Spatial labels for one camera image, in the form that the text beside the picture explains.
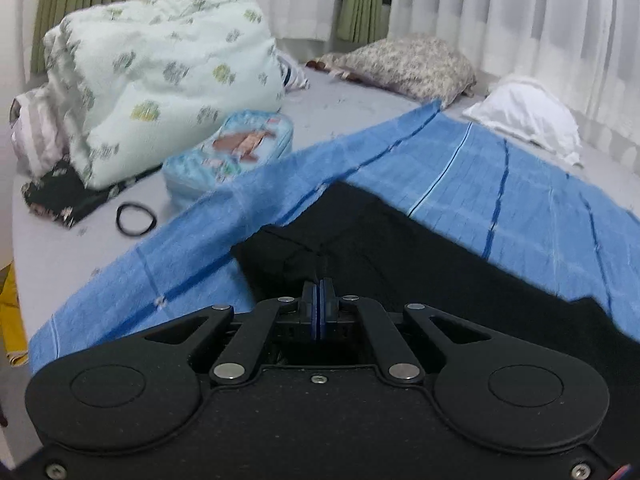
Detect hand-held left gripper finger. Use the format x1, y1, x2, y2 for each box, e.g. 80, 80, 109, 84
145, 280, 318, 386
319, 280, 493, 386

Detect black pants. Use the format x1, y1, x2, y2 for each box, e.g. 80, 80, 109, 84
232, 180, 640, 466

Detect light blue printed pouch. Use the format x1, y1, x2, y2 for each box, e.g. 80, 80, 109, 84
162, 110, 295, 209

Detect grey bed sheet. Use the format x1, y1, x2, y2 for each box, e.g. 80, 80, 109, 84
10, 62, 640, 341

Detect blue striped blanket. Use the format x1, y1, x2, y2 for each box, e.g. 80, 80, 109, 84
27, 100, 640, 376

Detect black hair band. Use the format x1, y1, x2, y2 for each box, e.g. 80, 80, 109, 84
116, 202, 157, 236

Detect white striped cloth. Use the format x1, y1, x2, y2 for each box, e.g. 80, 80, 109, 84
277, 52, 311, 93

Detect floral patterned pillow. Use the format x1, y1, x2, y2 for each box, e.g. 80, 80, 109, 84
306, 34, 477, 109

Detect folded white floral quilt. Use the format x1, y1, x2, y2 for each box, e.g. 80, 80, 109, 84
42, 0, 286, 191

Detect white pillow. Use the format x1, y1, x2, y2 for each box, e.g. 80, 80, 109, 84
462, 75, 585, 168

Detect dark floral cloth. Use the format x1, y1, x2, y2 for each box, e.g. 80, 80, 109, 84
22, 157, 161, 231

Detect yellow cloth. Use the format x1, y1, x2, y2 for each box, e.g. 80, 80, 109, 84
0, 265, 29, 367

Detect grey striped cloth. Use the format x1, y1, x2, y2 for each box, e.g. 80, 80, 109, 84
10, 87, 71, 178

